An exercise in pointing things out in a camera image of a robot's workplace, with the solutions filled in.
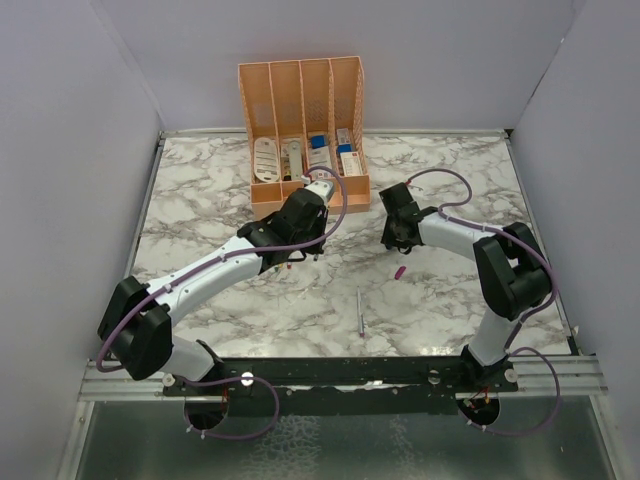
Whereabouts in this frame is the peach desk organizer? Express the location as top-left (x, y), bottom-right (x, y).
top-left (238, 56), bottom-right (371, 218)

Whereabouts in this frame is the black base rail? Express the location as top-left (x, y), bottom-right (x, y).
top-left (163, 353), bottom-right (517, 417)

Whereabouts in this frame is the white blue box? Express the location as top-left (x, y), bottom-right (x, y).
top-left (308, 132), bottom-right (332, 168)

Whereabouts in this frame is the white red box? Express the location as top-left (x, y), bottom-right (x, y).
top-left (336, 128), bottom-right (364, 177)

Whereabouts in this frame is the purple pen cap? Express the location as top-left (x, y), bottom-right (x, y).
top-left (394, 266), bottom-right (406, 280)

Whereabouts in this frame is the aluminium frame rail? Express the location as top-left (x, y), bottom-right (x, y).
top-left (79, 358), bottom-right (174, 403)

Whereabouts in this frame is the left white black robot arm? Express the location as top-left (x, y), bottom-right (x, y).
top-left (98, 180), bottom-right (334, 395)

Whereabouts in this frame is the grey stapler tool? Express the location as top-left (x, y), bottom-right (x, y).
top-left (287, 140), bottom-right (303, 180)

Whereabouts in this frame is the white oval package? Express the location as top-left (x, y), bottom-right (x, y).
top-left (253, 137), bottom-right (280, 183)

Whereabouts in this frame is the purple whiteboard marker pen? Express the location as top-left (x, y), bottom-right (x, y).
top-left (356, 286), bottom-right (365, 338)

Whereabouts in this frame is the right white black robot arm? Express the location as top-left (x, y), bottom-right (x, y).
top-left (380, 183), bottom-right (552, 391)

